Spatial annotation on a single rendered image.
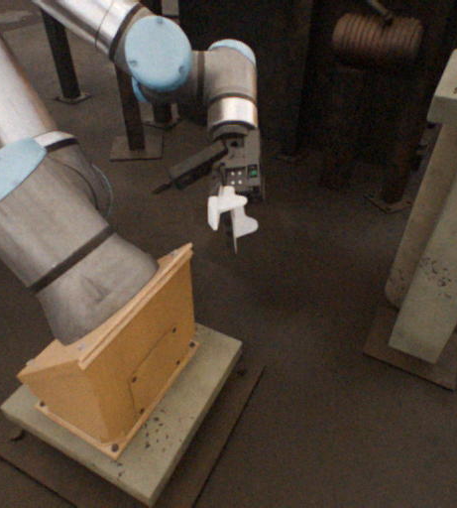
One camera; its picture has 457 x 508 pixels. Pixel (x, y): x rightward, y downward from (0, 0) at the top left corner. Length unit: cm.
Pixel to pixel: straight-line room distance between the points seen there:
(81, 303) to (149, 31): 38
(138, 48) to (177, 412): 58
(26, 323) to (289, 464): 69
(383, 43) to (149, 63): 82
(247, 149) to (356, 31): 69
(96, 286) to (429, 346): 72
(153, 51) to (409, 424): 82
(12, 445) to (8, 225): 47
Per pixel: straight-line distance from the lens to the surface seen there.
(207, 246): 127
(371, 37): 135
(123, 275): 63
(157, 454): 77
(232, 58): 82
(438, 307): 96
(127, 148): 182
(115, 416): 71
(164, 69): 66
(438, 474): 96
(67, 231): 63
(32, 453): 95
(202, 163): 75
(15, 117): 84
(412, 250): 106
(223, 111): 76
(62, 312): 64
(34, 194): 64
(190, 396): 82
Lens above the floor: 82
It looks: 41 degrees down
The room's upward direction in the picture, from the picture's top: straight up
